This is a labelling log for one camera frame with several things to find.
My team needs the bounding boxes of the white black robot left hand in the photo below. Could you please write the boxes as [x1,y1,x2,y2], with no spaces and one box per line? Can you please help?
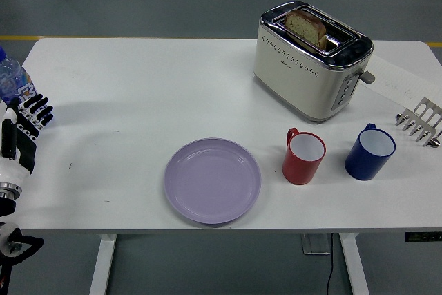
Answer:
[0,94,55,186]

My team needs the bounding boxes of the lilac round plate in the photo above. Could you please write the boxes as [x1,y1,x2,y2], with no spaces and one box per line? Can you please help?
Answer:
[163,137,262,225]

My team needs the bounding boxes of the blue labelled drink bottle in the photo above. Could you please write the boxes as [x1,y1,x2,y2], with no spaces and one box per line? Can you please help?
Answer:
[0,46,55,129]

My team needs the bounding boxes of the white table leg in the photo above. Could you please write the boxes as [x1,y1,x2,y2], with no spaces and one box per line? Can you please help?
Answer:
[338,232,371,295]
[88,234,118,295]

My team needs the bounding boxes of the red mug white inside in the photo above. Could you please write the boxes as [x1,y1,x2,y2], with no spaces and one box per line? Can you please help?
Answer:
[282,127,327,186]

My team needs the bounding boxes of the cream and chrome toaster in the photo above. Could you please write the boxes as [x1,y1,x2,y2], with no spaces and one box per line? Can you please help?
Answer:
[253,0,376,124]

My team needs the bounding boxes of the bread slice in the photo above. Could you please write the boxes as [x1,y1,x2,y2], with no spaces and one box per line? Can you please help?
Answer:
[284,10,328,50]

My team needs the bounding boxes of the blue mug white inside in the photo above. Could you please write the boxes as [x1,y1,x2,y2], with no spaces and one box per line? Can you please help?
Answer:
[344,122,397,182]

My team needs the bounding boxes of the white paper sheet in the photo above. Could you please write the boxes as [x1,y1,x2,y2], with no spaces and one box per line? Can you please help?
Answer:
[365,55,442,109]

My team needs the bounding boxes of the silver metal toast tongs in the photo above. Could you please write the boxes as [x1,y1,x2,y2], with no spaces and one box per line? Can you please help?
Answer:
[394,97,442,148]

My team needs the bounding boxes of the black table control panel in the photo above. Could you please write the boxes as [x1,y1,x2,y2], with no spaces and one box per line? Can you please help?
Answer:
[405,231,442,242]

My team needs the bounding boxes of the grey floor cable box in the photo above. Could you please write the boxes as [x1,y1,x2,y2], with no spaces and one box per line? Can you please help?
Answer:
[299,233,333,256]

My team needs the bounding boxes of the black cable under table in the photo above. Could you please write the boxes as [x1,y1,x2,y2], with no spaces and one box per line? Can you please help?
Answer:
[325,233,338,295]

